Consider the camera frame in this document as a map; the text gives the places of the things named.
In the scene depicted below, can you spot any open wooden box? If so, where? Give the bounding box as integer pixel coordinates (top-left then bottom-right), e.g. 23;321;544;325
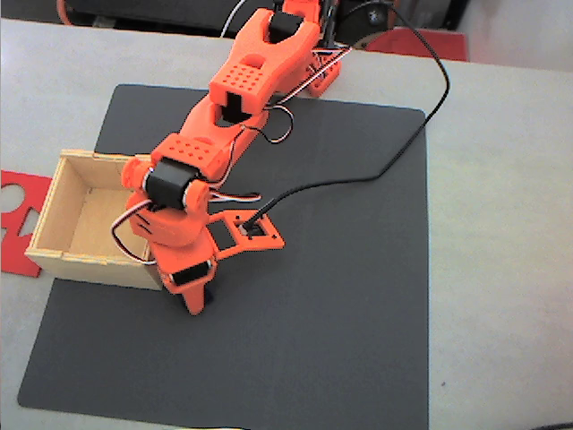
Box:
24;149;165;291

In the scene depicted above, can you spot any dark grey mat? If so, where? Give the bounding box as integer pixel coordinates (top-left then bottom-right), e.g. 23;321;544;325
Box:
16;83;430;430

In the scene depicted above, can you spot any red cut-out sheet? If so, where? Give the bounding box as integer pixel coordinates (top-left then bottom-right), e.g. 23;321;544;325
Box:
0;168;55;279

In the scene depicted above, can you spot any dark background furniture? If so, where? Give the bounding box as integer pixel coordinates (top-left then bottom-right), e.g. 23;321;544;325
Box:
57;0;252;37

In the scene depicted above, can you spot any black round knob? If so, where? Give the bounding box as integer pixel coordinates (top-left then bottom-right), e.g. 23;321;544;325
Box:
335;0;398;47

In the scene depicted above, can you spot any red flat object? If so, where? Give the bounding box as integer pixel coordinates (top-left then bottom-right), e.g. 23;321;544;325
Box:
364;26;469;63

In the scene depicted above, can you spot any orange camera mount bracket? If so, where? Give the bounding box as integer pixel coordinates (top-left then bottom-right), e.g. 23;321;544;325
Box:
205;208;286;263

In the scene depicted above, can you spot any white servo wire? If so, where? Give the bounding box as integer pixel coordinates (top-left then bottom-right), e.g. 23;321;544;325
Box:
262;43;353;111
220;0;248;38

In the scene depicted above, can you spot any thin orange cable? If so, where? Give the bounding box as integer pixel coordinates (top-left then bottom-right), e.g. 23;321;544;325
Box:
56;0;75;27

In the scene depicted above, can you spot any black camera cable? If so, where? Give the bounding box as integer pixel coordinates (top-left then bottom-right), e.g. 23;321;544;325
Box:
244;3;451;228

